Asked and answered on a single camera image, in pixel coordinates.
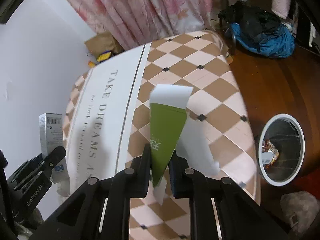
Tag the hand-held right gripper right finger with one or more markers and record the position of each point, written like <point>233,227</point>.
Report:
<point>176,180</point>

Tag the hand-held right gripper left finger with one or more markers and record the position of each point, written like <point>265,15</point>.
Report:
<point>141,172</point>

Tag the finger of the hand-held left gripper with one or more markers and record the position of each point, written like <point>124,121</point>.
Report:
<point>53,156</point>
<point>27,165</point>

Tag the white and blue small box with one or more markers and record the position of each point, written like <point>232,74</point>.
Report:
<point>51,132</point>

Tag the green and white carton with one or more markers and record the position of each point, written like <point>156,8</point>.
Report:
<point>165,130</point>

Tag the white round trash bin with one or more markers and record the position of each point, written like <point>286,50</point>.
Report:
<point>260,162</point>

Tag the orange patterned snack wrapper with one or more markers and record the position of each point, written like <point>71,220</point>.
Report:
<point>271,152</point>

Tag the checkered printed tablecloth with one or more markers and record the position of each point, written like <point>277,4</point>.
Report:
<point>215,97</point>

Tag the orange capped bottle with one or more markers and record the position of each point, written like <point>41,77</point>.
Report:
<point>90,64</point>

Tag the yellow and blue box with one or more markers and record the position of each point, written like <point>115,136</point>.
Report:
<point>103,56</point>

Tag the black bin liner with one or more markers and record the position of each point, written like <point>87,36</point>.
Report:
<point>287,142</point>

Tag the brown paper bag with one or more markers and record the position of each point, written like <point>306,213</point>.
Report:
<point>102,42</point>

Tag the grey fuzzy cloth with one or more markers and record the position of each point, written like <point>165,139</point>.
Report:
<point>297,210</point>

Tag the pink floral curtain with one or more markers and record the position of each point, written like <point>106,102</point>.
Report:
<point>140,10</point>

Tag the blue clothing pile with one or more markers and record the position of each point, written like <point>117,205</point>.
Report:
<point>270,45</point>

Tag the black clothing pile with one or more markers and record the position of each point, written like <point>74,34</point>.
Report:
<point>252,17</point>

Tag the pink fluffy hanging garment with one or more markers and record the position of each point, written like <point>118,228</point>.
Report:
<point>281,1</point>

